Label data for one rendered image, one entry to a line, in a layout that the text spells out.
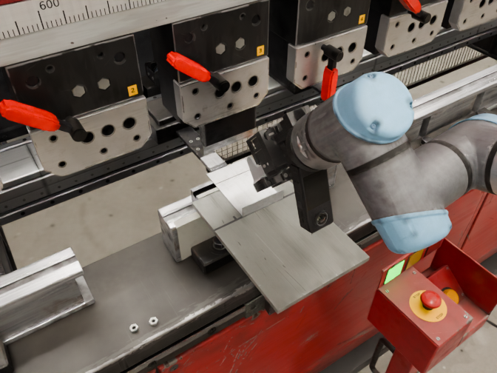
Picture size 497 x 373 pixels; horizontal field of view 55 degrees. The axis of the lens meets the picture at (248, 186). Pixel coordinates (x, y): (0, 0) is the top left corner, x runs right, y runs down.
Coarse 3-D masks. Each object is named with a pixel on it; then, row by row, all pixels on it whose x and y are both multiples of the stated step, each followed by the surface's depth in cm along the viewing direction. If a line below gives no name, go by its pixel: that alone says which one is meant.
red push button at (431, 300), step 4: (424, 292) 93; (428, 292) 93; (432, 292) 93; (420, 296) 93; (424, 296) 92; (428, 296) 92; (432, 296) 92; (436, 296) 92; (424, 300) 92; (428, 300) 91; (432, 300) 91; (436, 300) 91; (440, 300) 92; (424, 304) 92; (428, 304) 91; (432, 304) 91; (436, 304) 91; (440, 304) 91; (428, 308) 93; (432, 308) 91
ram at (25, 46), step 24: (0, 0) 47; (24, 0) 49; (168, 0) 57; (192, 0) 59; (216, 0) 61; (240, 0) 63; (72, 24) 53; (96, 24) 54; (120, 24) 56; (144, 24) 57; (0, 48) 50; (24, 48) 51; (48, 48) 53
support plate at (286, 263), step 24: (216, 192) 86; (288, 192) 86; (216, 216) 82; (240, 216) 82; (264, 216) 82; (288, 216) 82; (240, 240) 78; (264, 240) 78; (288, 240) 78; (312, 240) 78; (336, 240) 78; (240, 264) 74; (264, 264) 74; (288, 264) 74; (312, 264) 74; (336, 264) 74; (360, 264) 75; (264, 288) 71; (288, 288) 71; (312, 288) 71
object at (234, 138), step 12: (252, 108) 80; (228, 120) 78; (240, 120) 80; (252, 120) 82; (204, 132) 77; (216, 132) 79; (228, 132) 80; (240, 132) 82; (252, 132) 85; (204, 144) 79; (216, 144) 81; (228, 144) 83
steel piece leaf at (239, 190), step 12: (228, 180) 88; (240, 180) 88; (252, 180) 88; (228, 192) 86; (240, 192) 86; (252, 192) 86; (264, 192) 86; (276, 192) 83; (240, 204) 83; (252, 204) 81; (264, 204) 83
